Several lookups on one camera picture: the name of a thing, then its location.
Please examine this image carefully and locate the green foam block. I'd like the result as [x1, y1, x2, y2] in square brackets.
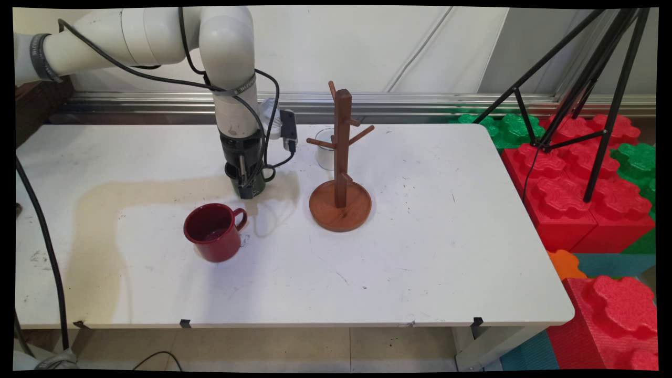
[456, 113, 547, 151]
[611, 143, 657, 221]

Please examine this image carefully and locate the white enamel mug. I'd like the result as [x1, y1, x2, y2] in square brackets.
[315, 128, 337, 171]

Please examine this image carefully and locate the aluminium wall rail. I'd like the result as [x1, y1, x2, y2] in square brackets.
[52, 90, 657, 125]

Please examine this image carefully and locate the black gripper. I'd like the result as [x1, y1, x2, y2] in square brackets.
[219, 130, 264, 200]

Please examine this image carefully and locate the black camera cable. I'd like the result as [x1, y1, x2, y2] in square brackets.
[177, 6, 296, 182]

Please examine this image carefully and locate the red foam block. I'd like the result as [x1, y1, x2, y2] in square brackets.
[541, 113, 657, 254]
[546, 276, 659, 371]
[501, 142, 599, 253]

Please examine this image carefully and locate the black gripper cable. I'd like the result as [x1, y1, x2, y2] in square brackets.
[57, 19, 266, 182]

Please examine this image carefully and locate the white wall conduit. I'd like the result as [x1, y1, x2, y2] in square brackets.
[385, 6, 455, 94]

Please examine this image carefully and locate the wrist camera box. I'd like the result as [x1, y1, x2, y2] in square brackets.
[279, 109, 298, 154]

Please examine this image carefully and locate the grey bag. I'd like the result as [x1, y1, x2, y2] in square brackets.
[13, 346, 79, 371]

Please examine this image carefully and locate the orange foam block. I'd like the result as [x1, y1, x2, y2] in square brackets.
[547, 250, 587, 280]

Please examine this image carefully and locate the black tripod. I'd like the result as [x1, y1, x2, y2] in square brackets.
[472, 7, 652, 203]

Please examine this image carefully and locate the dark brown wooden furniture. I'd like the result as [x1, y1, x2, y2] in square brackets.
[16, 78, 75, 149]

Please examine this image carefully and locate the green enamel mug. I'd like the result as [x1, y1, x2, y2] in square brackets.
[225, 162, 276, 199]

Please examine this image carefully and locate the teal foam block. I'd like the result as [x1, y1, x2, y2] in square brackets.
[499, 330, 560, 371]
[572, 254, 657, 279]

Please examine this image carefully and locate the wooden mug tree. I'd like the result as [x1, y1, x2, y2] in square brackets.
[306, 80, 376, 233]

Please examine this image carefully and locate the red enamel mug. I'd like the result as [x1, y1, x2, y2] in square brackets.
[183, 203, 248, 263]

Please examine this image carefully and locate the white table leg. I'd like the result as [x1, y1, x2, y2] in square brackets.
[454, 325, 547, 372]

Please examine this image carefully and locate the black floor cable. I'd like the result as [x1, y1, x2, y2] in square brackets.
[131, 351, 183, 372]

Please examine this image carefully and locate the black arm strap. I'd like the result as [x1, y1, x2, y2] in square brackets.
[30, 33, 62, 83]

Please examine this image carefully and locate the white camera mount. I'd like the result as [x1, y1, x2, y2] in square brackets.
[260, 97, 284, 140]

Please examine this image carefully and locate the thick black hanging cable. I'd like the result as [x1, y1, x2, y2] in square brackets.
[16, 156, 71, 352]

